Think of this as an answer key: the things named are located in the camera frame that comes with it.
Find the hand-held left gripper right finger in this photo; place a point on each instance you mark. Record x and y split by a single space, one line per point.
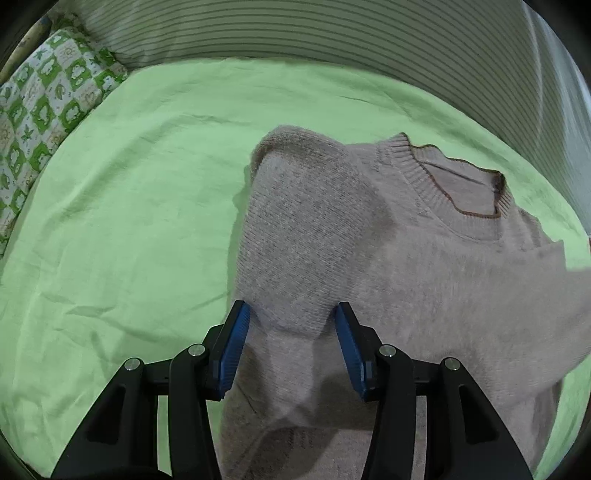
349 351

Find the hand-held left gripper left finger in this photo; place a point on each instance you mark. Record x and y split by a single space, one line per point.
233 347

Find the beige knit sweater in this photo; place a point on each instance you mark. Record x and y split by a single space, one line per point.
369 258

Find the green bed sheet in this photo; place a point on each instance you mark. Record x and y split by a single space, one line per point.
138 207

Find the green checked leaf-print pillow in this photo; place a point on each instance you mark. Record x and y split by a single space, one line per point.
55 97

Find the striped white pillow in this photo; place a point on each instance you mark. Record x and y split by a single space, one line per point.
323 32

